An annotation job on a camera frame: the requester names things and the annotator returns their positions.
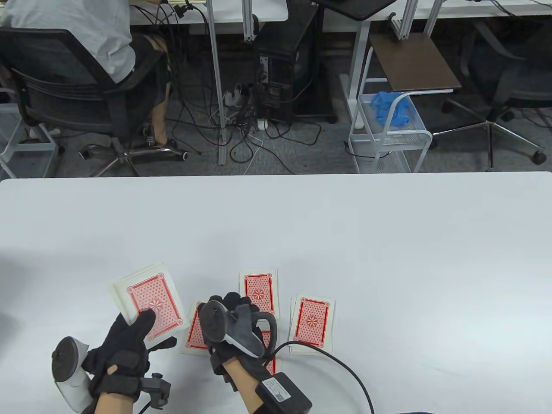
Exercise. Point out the person's right hand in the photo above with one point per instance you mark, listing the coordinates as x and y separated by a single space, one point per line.
224 351

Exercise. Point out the person's left hand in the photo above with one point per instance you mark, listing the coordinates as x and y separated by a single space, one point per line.
116 340

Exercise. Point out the deck of red-backed playing cards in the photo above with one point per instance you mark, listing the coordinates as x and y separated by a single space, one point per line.
151 293

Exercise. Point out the person's left forearm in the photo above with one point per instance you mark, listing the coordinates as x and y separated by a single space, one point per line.
114 405

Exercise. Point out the person's right forearm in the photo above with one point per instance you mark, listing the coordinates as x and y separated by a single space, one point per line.
246 392

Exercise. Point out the dark grey right controller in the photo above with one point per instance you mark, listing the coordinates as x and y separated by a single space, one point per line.
215 321

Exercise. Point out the grey and white left controller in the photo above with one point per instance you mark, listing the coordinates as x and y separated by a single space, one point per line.
67 353

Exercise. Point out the white metal rack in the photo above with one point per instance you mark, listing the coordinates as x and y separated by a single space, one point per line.
34 146

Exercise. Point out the white plug adapter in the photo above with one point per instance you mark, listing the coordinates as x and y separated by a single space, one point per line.
262 124

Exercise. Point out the black mesh office chair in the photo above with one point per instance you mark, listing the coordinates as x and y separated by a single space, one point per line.
64 95

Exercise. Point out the white power strip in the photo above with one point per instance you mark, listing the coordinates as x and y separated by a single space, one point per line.
233 97

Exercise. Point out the blue plastic bag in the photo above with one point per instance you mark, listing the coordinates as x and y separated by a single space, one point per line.
390 110

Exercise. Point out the black computer tower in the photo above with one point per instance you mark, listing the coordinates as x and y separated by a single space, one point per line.
293 56

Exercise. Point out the white office desk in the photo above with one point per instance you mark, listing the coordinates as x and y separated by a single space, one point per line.
233 13
453 13

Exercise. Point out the brown wooden board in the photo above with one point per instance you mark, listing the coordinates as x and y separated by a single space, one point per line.
409 64

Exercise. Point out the black tray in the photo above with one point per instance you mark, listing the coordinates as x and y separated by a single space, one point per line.
358 8

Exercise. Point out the dark grey office chair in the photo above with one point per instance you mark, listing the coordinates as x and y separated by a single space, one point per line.
517 82

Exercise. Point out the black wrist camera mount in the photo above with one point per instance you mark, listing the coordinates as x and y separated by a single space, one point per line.
155 388

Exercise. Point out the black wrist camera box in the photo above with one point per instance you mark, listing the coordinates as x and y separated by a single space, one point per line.
282 392

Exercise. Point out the long aluminium profile post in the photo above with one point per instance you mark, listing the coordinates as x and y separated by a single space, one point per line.
214 64

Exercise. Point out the short aluminium profile post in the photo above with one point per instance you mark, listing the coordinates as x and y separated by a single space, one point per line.
407 21
248 21
432 17

